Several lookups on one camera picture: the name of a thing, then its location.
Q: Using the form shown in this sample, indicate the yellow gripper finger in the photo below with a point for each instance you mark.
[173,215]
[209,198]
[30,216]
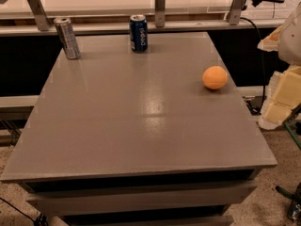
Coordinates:
[270,43]
[283,96]

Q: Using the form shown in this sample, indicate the orange fruit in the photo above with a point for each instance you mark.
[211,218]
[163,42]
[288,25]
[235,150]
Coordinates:
[215,77]

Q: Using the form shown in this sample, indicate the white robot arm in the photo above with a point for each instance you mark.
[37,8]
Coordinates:
[289,41]

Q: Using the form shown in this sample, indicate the blue pepsi can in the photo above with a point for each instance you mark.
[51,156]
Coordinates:
[138,33]

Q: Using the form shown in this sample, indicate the silver energy drink can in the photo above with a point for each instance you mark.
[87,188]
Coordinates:
[67,37]

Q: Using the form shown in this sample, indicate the grey cabinet drawer front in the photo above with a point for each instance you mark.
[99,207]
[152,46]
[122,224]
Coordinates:
[139,198]

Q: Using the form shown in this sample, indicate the right metal bracket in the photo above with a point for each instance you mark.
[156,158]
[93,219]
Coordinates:
[236,8]

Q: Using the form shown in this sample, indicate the metal bracket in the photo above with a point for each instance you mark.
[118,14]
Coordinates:
[39,14]
[160,8]
[236,8]

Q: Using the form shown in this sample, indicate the middle metal bracket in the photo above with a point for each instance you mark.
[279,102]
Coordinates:
[160,8]

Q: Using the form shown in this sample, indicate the left metal bracket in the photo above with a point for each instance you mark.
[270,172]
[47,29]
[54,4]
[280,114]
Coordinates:
[39,14]

